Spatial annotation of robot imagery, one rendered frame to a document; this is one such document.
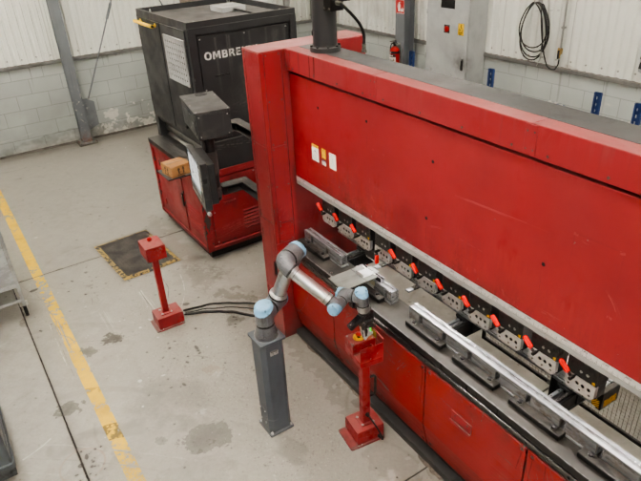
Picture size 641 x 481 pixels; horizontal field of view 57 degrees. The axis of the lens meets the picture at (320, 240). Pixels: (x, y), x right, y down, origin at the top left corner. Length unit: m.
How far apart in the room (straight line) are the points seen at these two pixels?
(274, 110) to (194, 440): 2.29
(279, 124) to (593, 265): 2.38
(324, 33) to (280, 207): 1.29
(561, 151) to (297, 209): 2.42
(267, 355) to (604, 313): 2.01
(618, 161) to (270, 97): 2.42
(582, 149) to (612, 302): 0.61
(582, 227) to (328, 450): 2.31
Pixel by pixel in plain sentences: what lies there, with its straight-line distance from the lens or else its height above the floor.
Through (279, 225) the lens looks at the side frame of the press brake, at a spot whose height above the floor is 1.04.
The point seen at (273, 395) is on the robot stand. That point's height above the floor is 0.35.
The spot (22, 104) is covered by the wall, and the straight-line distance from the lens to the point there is 10.12.
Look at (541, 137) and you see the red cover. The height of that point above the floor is 2.25.
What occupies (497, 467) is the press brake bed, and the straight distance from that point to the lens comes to 3.46.
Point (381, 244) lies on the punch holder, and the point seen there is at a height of 1.28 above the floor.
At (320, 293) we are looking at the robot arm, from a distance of 3.33.
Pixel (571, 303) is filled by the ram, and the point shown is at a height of 1.59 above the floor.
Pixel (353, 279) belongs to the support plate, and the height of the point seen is 1.00.
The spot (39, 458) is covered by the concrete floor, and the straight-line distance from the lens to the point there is 4.58.
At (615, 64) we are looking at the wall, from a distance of 7.52.
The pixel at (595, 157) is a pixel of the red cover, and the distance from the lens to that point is 2.42.
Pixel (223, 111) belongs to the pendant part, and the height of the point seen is 1.93.
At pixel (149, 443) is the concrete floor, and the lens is 4.38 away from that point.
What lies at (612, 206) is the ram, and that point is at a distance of 2.45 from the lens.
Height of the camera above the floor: 3.09
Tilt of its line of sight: 29 degrees down
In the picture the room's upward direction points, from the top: 3 degrees counter-clockwise
